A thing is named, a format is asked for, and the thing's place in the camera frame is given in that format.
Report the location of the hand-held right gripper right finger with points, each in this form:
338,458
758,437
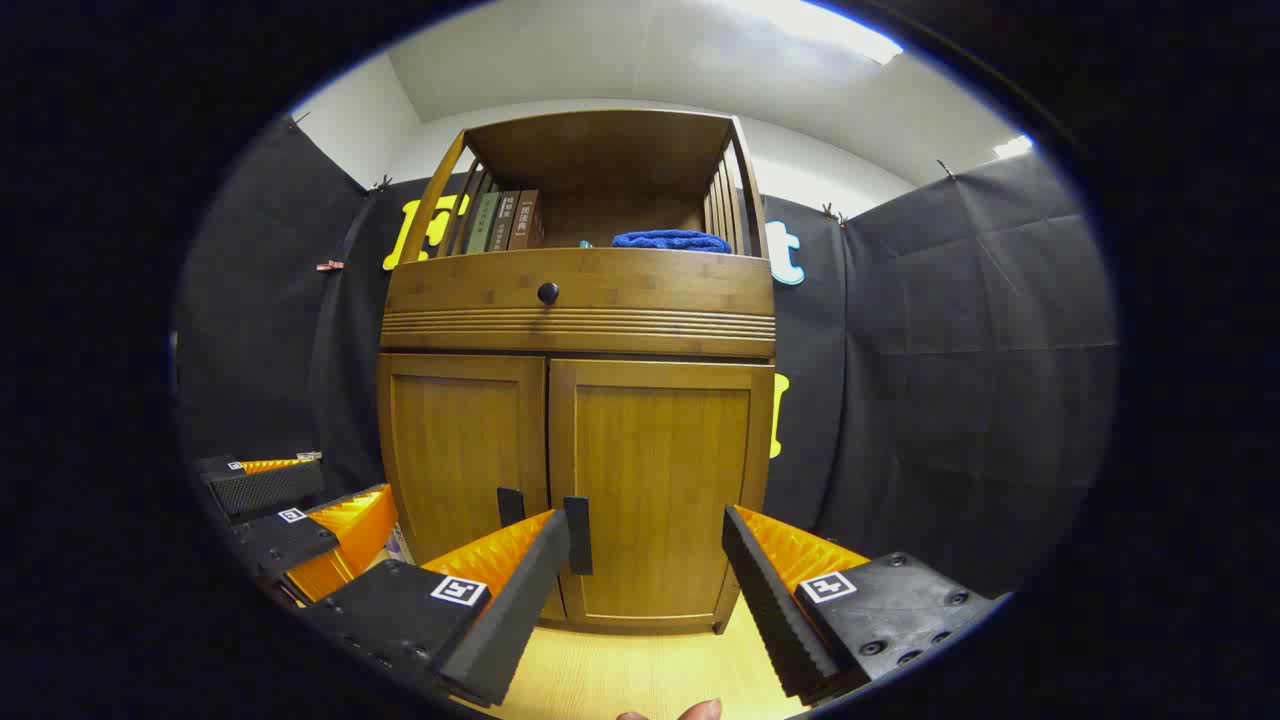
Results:
765,600

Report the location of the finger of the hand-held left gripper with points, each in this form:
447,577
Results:
270,490
285,545

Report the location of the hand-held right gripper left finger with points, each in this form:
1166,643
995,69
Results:
520,610

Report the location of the wooden cabinet door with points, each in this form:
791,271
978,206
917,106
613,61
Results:
460,440
660,470

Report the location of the wooden double-door shoe cabinet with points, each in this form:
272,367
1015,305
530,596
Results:
600,150

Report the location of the black backdrop cloth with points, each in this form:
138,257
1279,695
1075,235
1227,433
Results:
950,350

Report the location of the black round drawer knob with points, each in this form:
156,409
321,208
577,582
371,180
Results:
548,293

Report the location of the wooden drawer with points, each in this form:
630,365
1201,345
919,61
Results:
650,285

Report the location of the grey-brown book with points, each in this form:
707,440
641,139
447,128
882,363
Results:
505,220

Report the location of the blue folded towel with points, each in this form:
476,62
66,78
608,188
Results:
670,241

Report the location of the small ceiling light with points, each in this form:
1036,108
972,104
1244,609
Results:
1012,147

